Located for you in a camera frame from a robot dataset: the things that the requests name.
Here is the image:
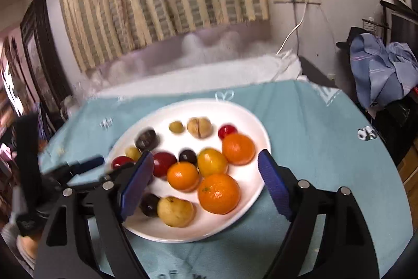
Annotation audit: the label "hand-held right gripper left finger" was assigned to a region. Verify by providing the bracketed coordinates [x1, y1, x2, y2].
[34, 151, 155, 279]

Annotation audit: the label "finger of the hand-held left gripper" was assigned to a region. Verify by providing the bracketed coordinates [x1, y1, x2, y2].
[42, 172, 115, 193]
[42, 156, 106, 182]

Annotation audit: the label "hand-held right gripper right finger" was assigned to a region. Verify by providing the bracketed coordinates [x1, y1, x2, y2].
[257, 149, 381, 279]

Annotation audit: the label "small yellow round fruit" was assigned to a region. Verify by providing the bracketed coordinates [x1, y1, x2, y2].
[125, 146, 142, 161]

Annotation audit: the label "dark red apple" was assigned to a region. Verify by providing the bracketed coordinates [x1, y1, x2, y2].
[151, 151, 178, 179]

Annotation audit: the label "yellow pear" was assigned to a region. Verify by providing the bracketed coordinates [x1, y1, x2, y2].
[157, 196, 196, 228]

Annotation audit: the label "orange mandarin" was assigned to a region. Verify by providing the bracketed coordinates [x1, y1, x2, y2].
[222, 133, 256, 166]
[167, 162, 200, 192]
[198, 173, 240, 215]

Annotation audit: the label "yellowish mandarin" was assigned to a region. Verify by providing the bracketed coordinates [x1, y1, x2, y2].
[197, 148, 228, 178]

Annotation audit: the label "red cherry tomato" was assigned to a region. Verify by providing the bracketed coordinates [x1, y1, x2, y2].
[218, 124, 238, 140]

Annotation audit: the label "white round plate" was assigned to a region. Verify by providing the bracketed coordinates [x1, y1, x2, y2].
[104, 98, 272, 243]

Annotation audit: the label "person's left hand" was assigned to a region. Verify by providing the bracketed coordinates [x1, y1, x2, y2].
[15, 231, 41, 270]

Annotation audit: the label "dark brown flat chestnut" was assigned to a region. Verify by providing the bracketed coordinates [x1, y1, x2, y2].
[135, 127, 160, 151]

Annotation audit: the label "small dark purple plum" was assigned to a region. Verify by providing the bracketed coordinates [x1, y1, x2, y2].
[178, 150, 197, 167]

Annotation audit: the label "teal printed tablecloth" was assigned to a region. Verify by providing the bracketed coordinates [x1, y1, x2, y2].
[39, 79, 409, 279]

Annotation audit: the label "tan cracked walnut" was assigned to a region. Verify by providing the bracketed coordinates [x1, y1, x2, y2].
[187, 116, 213, 138]

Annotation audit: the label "dark framed picture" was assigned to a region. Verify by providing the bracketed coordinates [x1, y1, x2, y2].
[20, 0, 72, 123]

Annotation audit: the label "white bed sheet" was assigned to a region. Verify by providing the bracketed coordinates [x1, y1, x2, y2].
[88, 52, 309, 100]

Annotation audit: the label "blue crumpled clothes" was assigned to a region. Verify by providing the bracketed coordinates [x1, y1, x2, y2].
[350, 33, 418, 110]

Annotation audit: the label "pale fluffy blanket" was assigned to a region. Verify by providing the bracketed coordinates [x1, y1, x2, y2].
[78, 29, 271, 83]

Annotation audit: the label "black hat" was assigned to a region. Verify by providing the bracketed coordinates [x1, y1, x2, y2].
[336, 27, 364, 49]

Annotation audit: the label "black monitor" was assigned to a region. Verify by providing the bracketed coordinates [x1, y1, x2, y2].
[390, 9, 418, 47]

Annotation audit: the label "white power cable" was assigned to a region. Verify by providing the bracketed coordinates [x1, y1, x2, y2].
[277, 0, 309, 55]

